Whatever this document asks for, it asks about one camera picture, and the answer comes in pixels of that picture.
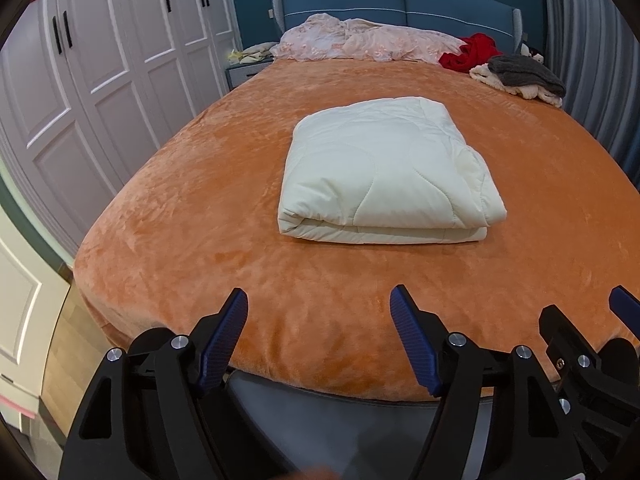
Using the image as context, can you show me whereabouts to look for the pale yellow cloths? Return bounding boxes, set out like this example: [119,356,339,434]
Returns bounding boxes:
[227,42,278,65]

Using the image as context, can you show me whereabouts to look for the grey garment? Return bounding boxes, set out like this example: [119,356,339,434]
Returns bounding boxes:
[487,55,567,98]

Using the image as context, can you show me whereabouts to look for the pink floral quilt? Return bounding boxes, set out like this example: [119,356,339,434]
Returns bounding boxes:
[270,13,468,64]

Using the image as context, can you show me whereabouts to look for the white wardrobe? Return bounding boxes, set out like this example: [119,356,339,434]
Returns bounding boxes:
[0,0,243,256]

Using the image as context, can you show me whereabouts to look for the grey curtain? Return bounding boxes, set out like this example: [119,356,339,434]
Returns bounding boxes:
[540,0,640,181]

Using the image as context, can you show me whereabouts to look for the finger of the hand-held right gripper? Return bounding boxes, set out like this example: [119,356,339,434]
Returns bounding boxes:
[608,285,640,322]
[539,305,640,461]

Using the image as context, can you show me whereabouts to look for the cream fluffy garment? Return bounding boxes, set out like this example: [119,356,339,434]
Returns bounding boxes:
[469,64,563,108]

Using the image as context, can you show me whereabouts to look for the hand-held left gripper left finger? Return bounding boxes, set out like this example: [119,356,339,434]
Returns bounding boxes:
[59,287,281,480]

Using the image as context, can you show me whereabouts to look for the orange plush blanket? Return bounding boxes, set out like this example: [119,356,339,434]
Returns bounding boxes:
[72,55,640,403]

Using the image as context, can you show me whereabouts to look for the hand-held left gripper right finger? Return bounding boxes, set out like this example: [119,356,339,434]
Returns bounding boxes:
[389,284,586,480]

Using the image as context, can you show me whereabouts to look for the grey nightstand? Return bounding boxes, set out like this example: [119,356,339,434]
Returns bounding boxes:
[225,57,275,92]

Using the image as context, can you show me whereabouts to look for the white quilted jacket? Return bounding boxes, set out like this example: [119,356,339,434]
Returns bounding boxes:
[276,96,507,245]

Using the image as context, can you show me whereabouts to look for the red garment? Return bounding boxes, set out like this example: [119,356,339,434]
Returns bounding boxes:
[438,33,505,73]

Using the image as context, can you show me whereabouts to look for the blue bed headboard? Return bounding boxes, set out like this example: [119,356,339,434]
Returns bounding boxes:
[271,0,523,56]

